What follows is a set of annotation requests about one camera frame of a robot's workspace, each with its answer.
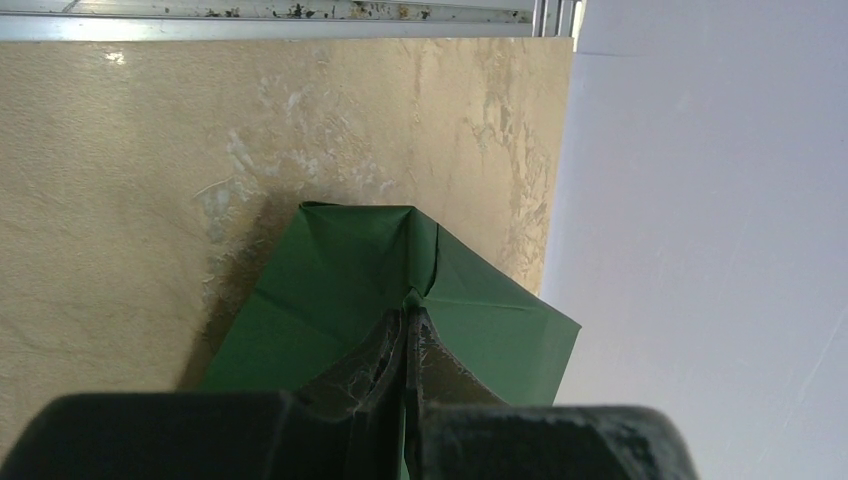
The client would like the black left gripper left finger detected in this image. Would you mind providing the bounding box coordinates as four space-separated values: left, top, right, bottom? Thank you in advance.
1 310 406 479

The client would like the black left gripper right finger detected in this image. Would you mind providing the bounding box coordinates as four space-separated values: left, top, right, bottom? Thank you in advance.
404 307 698 479

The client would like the green paper bag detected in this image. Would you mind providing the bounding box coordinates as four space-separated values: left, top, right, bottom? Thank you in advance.
197 201 583 480

